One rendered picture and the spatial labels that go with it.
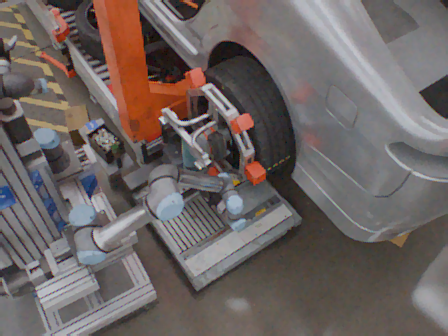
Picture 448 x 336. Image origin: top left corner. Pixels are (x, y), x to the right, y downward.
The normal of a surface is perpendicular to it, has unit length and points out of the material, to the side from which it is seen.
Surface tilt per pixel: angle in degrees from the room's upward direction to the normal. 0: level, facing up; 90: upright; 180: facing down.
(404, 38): 22
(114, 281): 0
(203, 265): 0
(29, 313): 0
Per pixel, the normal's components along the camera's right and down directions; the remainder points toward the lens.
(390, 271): 0.01, -0.57
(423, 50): 0.22, -0.28
